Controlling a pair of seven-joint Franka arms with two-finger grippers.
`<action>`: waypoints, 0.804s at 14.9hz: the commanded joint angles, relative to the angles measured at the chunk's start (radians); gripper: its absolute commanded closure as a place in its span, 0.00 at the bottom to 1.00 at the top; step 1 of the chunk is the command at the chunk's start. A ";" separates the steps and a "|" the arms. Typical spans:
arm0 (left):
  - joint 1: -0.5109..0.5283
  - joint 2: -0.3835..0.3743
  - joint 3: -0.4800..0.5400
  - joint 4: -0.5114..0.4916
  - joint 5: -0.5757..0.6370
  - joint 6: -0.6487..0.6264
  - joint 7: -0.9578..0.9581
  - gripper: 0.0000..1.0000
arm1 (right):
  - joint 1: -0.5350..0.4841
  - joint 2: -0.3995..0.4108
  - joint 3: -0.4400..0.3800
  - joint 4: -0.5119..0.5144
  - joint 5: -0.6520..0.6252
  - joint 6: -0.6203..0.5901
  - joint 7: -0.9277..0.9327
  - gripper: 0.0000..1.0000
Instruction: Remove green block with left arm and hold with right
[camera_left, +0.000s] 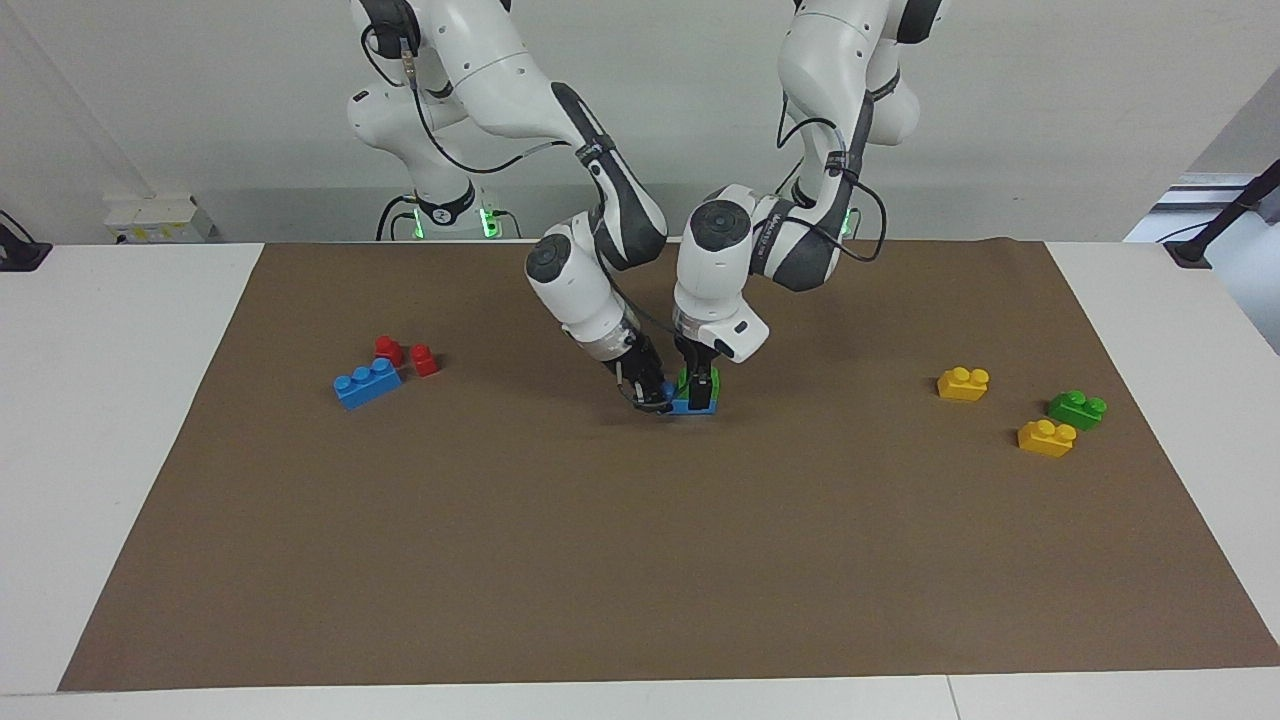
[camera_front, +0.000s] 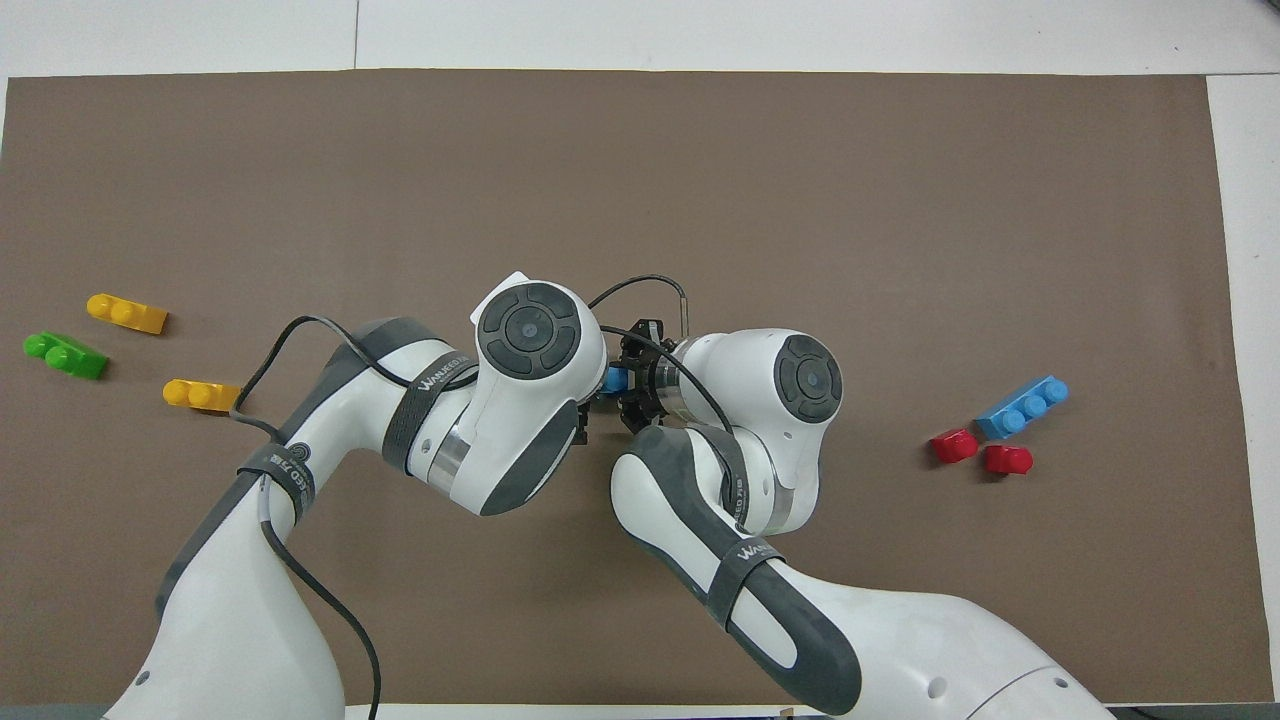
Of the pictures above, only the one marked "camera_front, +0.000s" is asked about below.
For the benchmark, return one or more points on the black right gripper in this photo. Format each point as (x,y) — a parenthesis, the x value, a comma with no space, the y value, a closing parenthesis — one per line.
(645,395)

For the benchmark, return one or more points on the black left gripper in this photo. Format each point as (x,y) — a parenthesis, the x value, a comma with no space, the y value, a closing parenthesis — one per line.
(584,425)

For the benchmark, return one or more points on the blue toy block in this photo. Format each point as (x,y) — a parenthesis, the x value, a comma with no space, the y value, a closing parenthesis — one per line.
(616,381)
(1020,410)

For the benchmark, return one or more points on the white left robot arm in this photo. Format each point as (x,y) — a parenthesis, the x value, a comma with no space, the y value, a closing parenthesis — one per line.
(250,600)

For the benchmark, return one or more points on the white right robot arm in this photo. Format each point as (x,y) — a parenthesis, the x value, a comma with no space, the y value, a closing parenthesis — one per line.
(760,400)

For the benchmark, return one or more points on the red toy block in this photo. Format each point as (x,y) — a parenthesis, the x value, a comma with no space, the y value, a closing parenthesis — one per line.
(953,446)
(1008,460)

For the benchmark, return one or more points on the yellow toy block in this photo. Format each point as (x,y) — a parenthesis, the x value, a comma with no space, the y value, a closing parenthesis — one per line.
(203,396)
(127,314)

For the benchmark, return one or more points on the green toy block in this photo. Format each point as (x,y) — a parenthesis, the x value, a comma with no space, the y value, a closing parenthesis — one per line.
(65,356)

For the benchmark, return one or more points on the brown table mat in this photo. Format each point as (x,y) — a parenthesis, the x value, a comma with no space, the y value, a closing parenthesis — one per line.
(700,200)

